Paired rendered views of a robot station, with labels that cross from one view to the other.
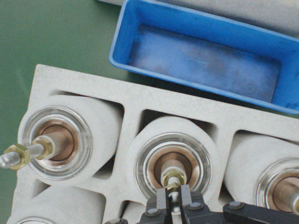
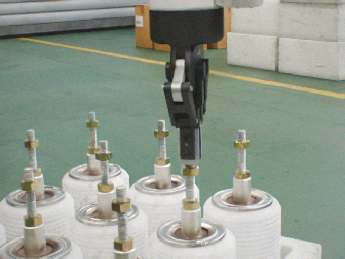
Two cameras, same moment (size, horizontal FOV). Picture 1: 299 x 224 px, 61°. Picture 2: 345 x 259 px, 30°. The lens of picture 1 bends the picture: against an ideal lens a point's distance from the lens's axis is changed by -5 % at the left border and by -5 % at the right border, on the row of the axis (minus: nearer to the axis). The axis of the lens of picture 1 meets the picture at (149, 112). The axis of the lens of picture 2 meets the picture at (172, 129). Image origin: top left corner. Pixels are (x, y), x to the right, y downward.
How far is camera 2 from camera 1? 0.64 m
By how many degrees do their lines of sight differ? 72
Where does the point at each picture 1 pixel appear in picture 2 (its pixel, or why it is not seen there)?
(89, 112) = (259, 215)
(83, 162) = (221, 203)
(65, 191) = not seen: hidden behind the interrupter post
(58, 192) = not seen: hidden behind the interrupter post
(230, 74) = not seen: outside the picture
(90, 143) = (234, 207)
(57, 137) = (246, 190)
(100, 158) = (219, 215)
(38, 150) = (241, 164)
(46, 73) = (309, 247)
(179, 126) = (226, 241)
